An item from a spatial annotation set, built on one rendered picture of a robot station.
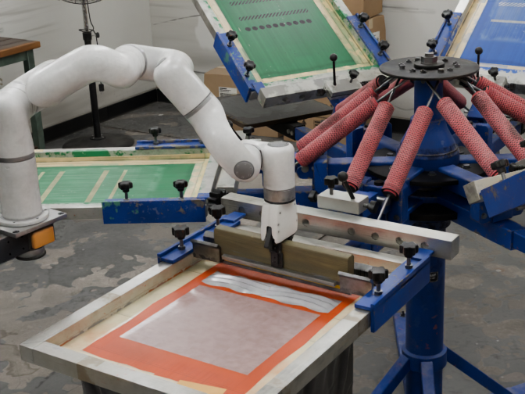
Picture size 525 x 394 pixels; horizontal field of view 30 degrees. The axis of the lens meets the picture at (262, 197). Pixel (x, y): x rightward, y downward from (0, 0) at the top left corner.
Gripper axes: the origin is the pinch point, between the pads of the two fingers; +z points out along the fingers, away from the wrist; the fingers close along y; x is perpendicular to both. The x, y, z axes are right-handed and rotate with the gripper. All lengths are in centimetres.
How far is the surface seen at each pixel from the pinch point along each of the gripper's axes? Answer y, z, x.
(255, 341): 28.7, 6.4, 11.2
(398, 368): -76, 70, -4
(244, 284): 7.5, 5.8, -6.1
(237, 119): -118, 7, -94
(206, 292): 14.2, 6.5, -12.5
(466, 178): -73, -1, 18
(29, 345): 58, 3, -27
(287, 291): 5.3, 6.0, 5.0
